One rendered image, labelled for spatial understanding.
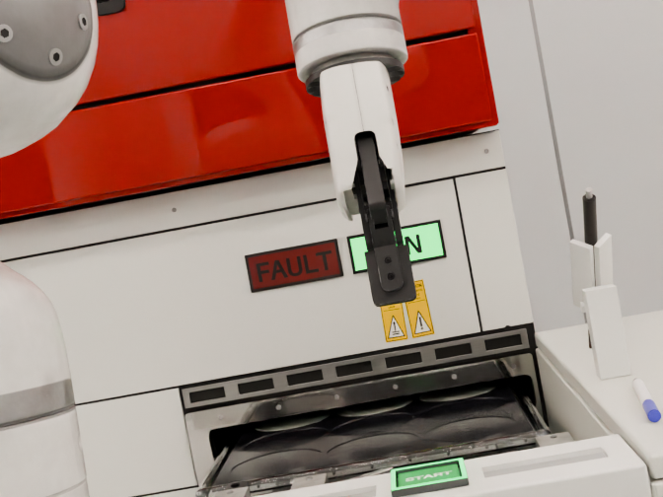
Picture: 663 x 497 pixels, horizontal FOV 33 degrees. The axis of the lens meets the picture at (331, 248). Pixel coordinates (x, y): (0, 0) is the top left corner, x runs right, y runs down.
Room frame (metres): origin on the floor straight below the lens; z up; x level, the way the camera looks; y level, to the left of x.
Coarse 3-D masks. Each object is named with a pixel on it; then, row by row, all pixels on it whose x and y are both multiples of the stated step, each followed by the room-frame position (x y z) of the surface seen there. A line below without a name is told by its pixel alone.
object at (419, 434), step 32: (352, 416) 1.40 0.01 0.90; (384, 416) 1.37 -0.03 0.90; (416, 416) 1.33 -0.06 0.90; (448, 416) 1.31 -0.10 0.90; (480, 416) 1.27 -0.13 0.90; (512, 416) 1.24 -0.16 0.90; (256, 448) 1.33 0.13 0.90; (288, 448) 1.29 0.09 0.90; (320, 448) 1.26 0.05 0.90; (352, 448) 1.24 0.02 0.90; (384, 448) 1.21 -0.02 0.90; (416, 448) 1.18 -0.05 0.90; (224, 480) 1.19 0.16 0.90
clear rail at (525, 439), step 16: (528, 432) 1.14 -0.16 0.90; (544, 432) 1.14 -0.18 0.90; (448, 448) 1.15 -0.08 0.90; (464, 448) 1.14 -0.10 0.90; (480, 448) 1.14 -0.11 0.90; (496, 448) 1.14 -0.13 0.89; (512, 448) 1.14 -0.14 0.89; (336, 464) 1.16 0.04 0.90; (352, 464) 1.15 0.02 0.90; (368, 464) 1.15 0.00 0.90; (384, 464) 1.15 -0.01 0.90; (400, 464) 1.15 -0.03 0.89; (416, 464) 1.15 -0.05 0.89; (256, 480) 1.16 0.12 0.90; (272, 480) 1.16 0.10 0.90; (288, 480) 1.15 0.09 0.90; (208, 496) 1.16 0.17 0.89
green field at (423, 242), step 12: (420, 228) 1.39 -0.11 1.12; (432, 228) 1.39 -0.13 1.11; (360, 240) 1.40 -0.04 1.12; (408, 240) 1.40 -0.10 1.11; (420, 240) 1.39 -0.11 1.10; (432, 240) 1.39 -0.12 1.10; (360, 252) 1.40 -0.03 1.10; (420, 252) 1.39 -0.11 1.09; (432, 252) 1.39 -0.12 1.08; (360, 264) 1.40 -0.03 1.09
